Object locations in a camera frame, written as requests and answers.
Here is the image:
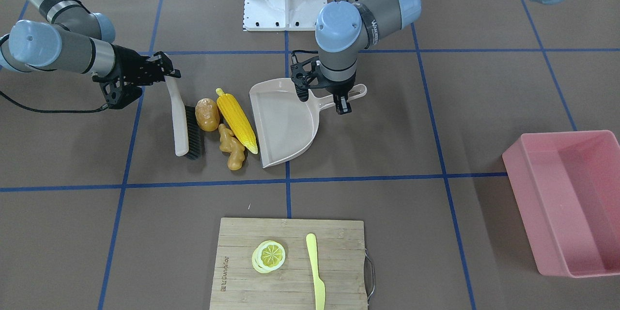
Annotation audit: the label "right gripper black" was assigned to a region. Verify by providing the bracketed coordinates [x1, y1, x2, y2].
[92, 45, 182, 109]

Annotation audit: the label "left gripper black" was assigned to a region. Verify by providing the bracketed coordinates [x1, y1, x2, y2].
[290, 53, 357, 115]

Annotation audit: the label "beige plastic dustpan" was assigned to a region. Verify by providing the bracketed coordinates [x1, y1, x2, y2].
[249, 78, 336, 169]

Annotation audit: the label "toy brown potato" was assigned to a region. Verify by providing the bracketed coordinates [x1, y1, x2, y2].
[195, 98, 220, 132]

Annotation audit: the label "white hand brush black bristles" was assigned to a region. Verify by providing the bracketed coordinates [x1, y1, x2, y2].
[165, 76, 203, 160]

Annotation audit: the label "yellow toy corn cob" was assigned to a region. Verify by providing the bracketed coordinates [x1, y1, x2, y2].
[216, 88, 259, 154]

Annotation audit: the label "toy ginger root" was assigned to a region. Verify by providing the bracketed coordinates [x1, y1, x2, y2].
[218, 123, 246, 171]

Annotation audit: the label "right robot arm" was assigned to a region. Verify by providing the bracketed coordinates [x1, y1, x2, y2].
[1, 0, 184, 112]

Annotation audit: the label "pink plastic bin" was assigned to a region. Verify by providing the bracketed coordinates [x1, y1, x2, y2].
[502, 130, 620, 278]

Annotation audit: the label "yellow plastic toy knife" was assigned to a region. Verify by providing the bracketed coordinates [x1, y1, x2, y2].
[306, 233, 327, 310]

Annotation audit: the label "bamboo cutting board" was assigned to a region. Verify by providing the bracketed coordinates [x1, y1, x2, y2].
[209, 217, 369, 310]

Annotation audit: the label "yellow toy lemon slice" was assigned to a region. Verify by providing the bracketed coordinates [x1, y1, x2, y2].
[251, 241, 286, 273]

